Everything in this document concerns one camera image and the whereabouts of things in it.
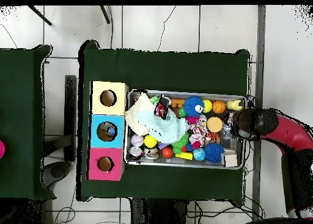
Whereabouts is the blue fuzzy monster toy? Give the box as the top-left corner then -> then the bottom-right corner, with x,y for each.
183,96 -> 205,118

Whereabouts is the grey round stand base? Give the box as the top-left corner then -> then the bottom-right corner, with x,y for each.
42,161 -> 72,189

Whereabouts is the orange toy basketball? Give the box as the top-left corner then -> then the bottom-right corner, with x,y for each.
212,99 -> 226,114

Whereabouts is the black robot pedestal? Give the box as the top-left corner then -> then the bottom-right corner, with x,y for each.
129,198 -> 189,224

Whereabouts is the wooden box with three holes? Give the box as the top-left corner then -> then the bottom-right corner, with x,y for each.
86,81 -> 130,181

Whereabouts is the blue spiky ball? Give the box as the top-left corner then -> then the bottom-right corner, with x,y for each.
204,142 -> 225,164

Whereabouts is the cream yellow waffle cloth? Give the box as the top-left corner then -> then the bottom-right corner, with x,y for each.
124,92 -> 157,136

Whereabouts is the yellow smooth ball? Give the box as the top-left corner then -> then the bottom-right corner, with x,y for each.
202,98 -> 213,114

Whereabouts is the crushed red drink can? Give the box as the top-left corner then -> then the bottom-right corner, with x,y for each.
153,95 -> 171,120

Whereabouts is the plain wooden cube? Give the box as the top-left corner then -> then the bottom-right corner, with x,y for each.
221,154 -> 238,168

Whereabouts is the shallow wire mesh bin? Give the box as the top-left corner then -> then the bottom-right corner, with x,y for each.
123,89 -> 247,170

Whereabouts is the toy hamburger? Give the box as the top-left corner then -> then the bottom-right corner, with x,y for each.
206,116 -> 224,134

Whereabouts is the mint green waffle cloth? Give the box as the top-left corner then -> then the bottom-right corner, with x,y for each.
136,107 -> 188,144

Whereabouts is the black tripod leg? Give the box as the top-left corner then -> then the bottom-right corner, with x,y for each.
27,5 -> 53,26
99,5 -> 111,24

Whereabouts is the yellow foam bone toy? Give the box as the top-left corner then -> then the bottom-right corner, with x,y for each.
226,99 -> 243,112

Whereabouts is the dark green tablecloth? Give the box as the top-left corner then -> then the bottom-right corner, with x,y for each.
76,39 -> 251,202

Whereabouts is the dark green side table cloth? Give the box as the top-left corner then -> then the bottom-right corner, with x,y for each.
0,44 -> 56,201

